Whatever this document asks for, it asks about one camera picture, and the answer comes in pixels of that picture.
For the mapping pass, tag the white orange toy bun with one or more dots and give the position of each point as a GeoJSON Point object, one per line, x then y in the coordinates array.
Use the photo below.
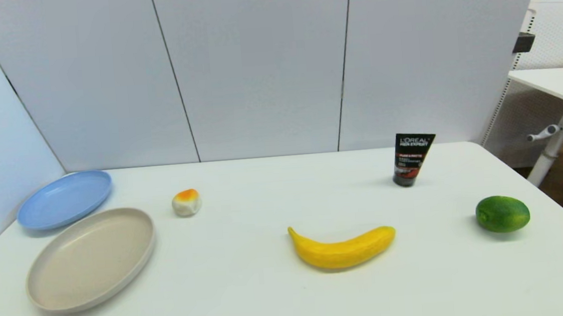
{"type": "Point", "coordinates": [186, 203]}

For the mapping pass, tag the yellow banana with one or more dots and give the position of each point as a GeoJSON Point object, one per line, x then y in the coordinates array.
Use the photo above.
{"type": "Point", "coordinates": [341, 251]}

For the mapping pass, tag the black face wash tube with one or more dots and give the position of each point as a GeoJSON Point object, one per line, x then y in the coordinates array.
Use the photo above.
{"type": "Point", "coordinates": [411, 160]}

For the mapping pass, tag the beige oval plate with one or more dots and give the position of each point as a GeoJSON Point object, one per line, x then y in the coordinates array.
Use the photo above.
{"type": "Point", "coordinates": [91, 261]}

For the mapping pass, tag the blue round plate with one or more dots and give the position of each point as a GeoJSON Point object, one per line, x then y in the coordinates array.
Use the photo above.
{"type": "Point", "coordinates": [64, 200]}

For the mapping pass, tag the green lime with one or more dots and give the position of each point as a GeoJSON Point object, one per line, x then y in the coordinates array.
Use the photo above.
{"type": "Point", "coordinates": [502, 214]}

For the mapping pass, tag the black clamp on panel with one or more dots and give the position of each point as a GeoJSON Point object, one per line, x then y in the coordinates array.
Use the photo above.
{"type": "Point", "coordinates": [523, 42]}

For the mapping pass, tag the white side desk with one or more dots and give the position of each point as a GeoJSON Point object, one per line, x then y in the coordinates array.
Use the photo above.
{"type": "Point", "coordinates": [557, 83]}

